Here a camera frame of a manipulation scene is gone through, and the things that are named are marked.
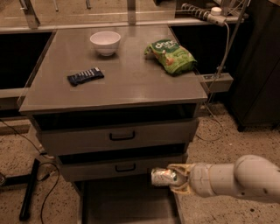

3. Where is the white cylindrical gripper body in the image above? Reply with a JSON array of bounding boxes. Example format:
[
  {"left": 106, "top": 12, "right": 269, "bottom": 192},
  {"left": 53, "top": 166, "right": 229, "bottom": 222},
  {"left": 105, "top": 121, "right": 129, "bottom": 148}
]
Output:
[{"left": 189, "top": 163, "right": 215, "bottom": 198}]

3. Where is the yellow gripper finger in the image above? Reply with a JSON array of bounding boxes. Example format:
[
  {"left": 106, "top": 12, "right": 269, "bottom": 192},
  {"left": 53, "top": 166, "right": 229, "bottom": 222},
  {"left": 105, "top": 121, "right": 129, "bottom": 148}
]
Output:
[
  {"left": 170, "top": 185, "right": 193, "bottom": 195},
  {"left": 167, "top": 164, "right": 193, "bottom": 179}
]

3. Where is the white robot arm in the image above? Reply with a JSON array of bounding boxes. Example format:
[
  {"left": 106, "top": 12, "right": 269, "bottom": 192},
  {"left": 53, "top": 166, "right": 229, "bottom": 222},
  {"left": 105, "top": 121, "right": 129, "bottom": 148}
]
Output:
[{"left": 167, "top": 155, "right": 280, "bottom": 203}]

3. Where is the grey top drawer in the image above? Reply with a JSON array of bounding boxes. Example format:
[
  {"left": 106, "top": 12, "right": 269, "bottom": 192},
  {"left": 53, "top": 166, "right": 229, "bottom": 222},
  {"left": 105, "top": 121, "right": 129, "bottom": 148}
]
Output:
[{"left": 38, "top": 118, "right": 199, "bottom": 156}]

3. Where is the grey drawer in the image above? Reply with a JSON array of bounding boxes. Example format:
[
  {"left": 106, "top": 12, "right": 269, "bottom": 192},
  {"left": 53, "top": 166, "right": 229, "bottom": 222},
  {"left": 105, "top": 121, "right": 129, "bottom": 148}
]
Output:
[
  {"left": 74, "top": 174, "right": 185, "bottom": 224},
  {"left": 38, "top": 118, "right": 199, "bottom": 156},
  {"left": 59, "top": 153, "right": 187, "bottom": 182}
]

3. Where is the grey bottom drawer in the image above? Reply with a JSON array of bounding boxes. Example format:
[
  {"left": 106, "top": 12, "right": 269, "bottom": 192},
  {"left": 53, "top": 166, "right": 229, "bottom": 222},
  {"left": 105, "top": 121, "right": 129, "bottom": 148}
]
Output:
[{"left": 74, "top": 174, "right": 185, "bottom": 224}]

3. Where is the grey middle drawer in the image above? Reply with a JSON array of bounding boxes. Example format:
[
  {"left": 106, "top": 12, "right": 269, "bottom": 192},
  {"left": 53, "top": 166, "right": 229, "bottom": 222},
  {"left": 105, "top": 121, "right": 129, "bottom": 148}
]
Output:
[{"left": 59, "top": 153, "right": 187, "bottom": 182}]

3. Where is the grey drawer cabinet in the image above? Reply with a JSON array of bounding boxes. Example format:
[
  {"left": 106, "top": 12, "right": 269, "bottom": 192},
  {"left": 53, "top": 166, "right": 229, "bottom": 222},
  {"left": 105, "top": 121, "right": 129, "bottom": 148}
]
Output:
[{"left": 18, "top": 25, "right": 208, "bottom": 224}]

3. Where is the dark side cabinet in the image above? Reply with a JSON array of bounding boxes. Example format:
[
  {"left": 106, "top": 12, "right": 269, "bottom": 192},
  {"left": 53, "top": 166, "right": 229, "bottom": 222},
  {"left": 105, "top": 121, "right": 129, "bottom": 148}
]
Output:
[{"left": 227, "top": 0, "right": 280, "bottom": 132}]

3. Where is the green chip bag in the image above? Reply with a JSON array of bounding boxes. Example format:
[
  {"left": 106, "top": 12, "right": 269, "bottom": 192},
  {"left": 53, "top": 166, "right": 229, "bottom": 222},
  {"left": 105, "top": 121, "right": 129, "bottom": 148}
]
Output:
[{"left": 144, "top": 38, "right": 197, "bottom": 76}]

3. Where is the dark blue snack bar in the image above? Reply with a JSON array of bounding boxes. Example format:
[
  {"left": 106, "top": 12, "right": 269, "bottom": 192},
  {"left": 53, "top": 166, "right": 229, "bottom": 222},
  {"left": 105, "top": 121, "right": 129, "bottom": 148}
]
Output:
[{"left": 67, "top": 67, "right": 104, "bottom": 87}]

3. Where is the white ceramic bowl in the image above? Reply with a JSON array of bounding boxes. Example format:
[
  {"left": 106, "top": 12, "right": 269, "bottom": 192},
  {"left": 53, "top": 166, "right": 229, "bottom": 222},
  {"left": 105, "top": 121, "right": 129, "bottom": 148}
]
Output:
[{"left": 90, "top": 31, "right": 121, "bottom": 56}]

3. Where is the white power strip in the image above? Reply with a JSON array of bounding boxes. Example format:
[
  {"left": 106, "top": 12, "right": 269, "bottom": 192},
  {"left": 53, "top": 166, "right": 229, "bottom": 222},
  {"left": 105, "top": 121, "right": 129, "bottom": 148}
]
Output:
[{"left": 180, "top": 3, "right": 228, "bottom": 27}]

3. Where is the black floor stand leg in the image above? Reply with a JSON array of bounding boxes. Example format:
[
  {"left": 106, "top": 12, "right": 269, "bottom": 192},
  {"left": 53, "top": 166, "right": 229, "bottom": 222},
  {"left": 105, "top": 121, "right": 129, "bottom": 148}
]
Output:
[{"left": 0, "top": 159, "right": 40, "bottom": 221}]

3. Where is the white power cable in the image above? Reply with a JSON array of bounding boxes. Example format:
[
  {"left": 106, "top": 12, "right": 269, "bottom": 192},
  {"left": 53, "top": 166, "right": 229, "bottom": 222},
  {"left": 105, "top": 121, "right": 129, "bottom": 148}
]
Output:
[{"left": 195, "top": 22, "right": 231, "bottom": 144}]

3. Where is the grey cable box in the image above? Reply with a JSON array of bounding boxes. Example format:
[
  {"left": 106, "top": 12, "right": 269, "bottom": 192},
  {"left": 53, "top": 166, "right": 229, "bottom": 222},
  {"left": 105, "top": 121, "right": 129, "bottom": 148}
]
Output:
[{"left": 197, "top": 73, "right": 234, "bottom": 94}]

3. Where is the black floor cable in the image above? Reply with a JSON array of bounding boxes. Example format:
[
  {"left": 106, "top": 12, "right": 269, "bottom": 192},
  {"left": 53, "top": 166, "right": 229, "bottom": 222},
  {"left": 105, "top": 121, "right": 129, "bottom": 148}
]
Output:
[{"left": 0, "top": 117, "right": 60, "bottom": 224}]

